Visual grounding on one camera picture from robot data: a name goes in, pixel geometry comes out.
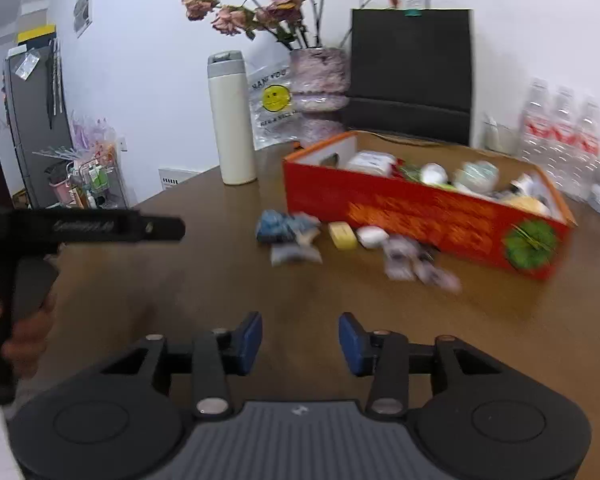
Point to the clear red label water bottle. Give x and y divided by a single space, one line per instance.
562 140
535 130
589 155

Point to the person's left hand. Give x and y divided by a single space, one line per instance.
27 340

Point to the purple white packet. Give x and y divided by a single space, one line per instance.
410 260

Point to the wall paper notice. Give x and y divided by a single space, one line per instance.
83 7

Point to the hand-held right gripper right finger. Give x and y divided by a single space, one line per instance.
350 342

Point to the brown wooden desktop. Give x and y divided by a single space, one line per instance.
180 285

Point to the white wipes packet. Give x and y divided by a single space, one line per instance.
370 162

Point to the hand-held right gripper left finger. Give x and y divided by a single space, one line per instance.
250 342

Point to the white round item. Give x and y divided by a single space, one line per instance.
433 173

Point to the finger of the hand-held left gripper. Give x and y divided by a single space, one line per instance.
105 227

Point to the black white packet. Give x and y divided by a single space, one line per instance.
527 185

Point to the pale yellow packet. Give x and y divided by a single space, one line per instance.
525 205

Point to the white thermos bottle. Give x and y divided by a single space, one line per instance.
232 125

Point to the black paper bag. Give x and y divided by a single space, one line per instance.
410 70

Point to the yellow bar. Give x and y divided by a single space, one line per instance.
343 236

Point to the white oval item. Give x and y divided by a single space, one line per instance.
372 236

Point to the clear plastic container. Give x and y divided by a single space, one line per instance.
497 135

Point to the clear smiley plastic bag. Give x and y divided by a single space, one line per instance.
272 105

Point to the pink textured vase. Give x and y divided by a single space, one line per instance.
320 85

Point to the dark grey cabinet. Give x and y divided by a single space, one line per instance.
35 125

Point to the grey white packet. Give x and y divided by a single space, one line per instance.
295 255

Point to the red cardboard box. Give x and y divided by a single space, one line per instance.
430 220

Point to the blue white packet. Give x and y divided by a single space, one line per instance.
306 227

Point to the yellow box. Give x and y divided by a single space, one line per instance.
37 33

